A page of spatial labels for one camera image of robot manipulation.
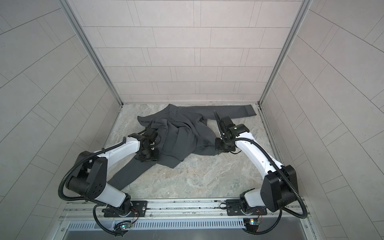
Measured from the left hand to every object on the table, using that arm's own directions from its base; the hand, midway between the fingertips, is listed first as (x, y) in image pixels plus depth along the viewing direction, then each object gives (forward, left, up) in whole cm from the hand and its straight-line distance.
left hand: (159, 157), depth 88 cm
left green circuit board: (-33, +7, +4) cm, 34 cm away
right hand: (+1, -34, +10) cm, 35 cm away
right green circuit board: (-32, -48, 0) cm, 58 cm away
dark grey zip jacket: (+16, -12, +6) cm, 20 cm away
